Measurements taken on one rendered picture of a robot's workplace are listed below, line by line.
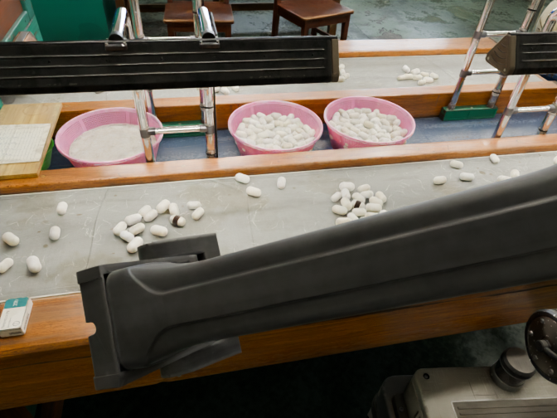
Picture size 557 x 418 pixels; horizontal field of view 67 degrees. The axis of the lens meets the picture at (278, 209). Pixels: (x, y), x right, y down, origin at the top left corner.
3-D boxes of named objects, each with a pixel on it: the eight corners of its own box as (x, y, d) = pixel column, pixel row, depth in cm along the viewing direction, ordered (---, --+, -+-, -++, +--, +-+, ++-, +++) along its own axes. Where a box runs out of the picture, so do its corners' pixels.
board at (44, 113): (38, 177, 95) (36, 172, 94) (-36, 182, 92) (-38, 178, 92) (62, 105, 119) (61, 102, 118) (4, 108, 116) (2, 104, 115)
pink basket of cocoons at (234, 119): (337, 162, 122) (342, 133, 115) (258, 190, 110) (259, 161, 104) (286, 119, 138) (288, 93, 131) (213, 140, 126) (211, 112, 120)
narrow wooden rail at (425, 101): (550, 114, 155) (565, 86, 147) (13, 148, 121) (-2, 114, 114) (540, 107, 159) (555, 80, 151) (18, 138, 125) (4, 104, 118)
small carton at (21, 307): (25, 334, 67) (20, 328, 65) (1, 337, 66) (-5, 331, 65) (33, 303, 71) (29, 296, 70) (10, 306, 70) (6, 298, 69)
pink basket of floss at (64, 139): (187, 158, 119) (184, 129, 112) (108, 207, 102) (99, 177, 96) (125, 126, 129) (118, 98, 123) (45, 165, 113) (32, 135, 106)
